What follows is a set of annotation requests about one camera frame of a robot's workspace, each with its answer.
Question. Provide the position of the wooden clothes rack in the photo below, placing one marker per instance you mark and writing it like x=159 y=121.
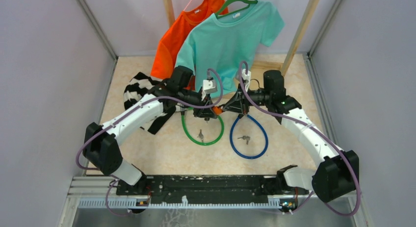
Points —
x=297 y=39

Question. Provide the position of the blue lock keys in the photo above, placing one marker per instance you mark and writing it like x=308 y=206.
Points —
x=245 y=138

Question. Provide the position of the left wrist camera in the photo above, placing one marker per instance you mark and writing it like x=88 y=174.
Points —
x=208 y=87

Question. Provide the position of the orange t-shirt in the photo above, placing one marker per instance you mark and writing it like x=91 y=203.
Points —
x=172 y=41

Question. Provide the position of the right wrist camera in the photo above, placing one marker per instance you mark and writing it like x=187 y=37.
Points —
x=246 y=79

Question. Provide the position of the orange padlock with keys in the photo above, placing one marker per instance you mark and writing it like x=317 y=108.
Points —
x=217 y=110

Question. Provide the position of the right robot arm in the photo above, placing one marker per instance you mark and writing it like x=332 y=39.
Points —
x=337 y=171

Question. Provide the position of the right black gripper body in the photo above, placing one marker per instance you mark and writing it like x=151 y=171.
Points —
x=246 y=98

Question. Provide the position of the green cable lock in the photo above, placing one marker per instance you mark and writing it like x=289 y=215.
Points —
x=192 y=139

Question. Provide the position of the aluminium rail frame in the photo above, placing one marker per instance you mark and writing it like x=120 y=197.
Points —
x=100 y=191

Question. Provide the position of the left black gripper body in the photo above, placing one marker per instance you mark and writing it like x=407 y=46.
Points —
x=206 y=98

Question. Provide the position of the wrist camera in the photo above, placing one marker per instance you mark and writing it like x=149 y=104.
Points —
x=246 y=79
x=208 y=87

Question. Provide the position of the blue cable lock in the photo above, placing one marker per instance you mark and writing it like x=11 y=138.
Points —
x=250 y=157

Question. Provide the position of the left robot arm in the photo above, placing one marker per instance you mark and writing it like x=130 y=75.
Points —
x=101 y=146

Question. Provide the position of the green lock keys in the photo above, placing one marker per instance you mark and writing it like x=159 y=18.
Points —
x=201 y=136

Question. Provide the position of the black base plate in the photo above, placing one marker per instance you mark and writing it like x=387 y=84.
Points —
x=231 y=189

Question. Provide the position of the teal t-shirt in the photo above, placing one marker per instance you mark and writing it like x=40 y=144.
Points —
x=221 y=43

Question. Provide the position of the black white striped garment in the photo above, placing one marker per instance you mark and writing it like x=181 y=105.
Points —
x=137 y=87

